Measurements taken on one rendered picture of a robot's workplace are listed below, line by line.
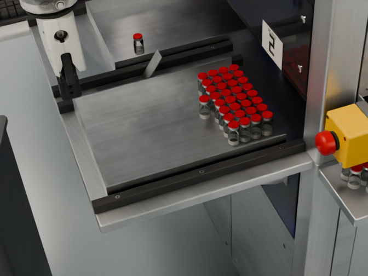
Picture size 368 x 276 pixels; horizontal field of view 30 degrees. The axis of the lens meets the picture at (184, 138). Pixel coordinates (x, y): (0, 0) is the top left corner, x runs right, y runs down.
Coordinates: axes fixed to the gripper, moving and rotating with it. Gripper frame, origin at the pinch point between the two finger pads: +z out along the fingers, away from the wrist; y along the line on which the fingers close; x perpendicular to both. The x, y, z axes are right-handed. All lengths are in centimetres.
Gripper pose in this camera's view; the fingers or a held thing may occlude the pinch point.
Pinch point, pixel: (69, 86)
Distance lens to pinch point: 110.5
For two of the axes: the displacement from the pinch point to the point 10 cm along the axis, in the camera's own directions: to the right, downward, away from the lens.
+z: 0.6, 7.3, 6.8
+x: -9.4, 2.7, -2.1
